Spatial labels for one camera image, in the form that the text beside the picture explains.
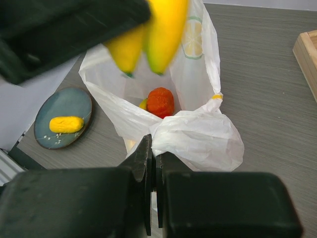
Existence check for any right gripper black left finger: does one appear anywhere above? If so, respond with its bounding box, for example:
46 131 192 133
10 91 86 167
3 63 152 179
0 135 152 238

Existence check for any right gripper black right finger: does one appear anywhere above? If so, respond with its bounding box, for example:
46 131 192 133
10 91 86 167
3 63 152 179
156 153 304 238

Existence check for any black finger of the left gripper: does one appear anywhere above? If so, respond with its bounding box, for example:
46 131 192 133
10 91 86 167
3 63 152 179
0 0 151 85

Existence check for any white plastic bag lemon print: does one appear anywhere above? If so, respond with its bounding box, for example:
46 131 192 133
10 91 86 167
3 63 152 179
79 0 244 172

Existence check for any orange persimmon fruit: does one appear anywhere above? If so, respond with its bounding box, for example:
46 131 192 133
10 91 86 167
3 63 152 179
147 87 175 119

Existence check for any yellow lemon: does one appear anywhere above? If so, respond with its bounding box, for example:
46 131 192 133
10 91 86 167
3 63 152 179
139 98 148 111

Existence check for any yellow banana bunch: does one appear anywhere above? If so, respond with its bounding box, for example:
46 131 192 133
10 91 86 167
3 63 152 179
104 0 190 77

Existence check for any dark fruit plate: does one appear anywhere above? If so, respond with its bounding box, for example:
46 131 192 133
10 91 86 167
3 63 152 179
34 87 93 150

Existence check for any wooden clothes rack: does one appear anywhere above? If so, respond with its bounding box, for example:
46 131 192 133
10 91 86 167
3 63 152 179
293 30 317 100

